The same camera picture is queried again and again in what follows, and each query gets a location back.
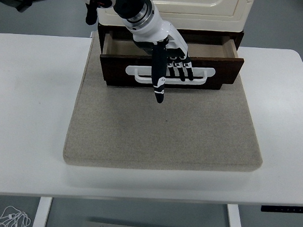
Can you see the beige fabric mat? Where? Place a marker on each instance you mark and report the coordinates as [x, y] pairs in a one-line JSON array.
[[163, 135]]

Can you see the cream cabinet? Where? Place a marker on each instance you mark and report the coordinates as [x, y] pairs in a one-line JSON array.
[[212, 23]]

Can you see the white table leg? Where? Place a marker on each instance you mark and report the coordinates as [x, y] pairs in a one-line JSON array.
[[41, 212], [236, 226]]

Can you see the dark wooden drawer case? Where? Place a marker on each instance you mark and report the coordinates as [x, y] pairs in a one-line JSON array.
[[211, 33]]

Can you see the dark wooden drawer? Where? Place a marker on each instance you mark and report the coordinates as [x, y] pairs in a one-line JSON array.
[[113, 69]]

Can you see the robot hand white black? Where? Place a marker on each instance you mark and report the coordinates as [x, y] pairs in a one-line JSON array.
[[157, 30]]

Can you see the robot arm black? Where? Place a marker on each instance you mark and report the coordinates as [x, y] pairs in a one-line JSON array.
[[128, 2]]

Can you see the black table control panel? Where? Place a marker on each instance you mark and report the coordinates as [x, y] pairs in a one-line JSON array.
[[285, 209]]

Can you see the cream cabinet door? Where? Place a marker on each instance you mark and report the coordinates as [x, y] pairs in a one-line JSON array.
[[201, 2]]

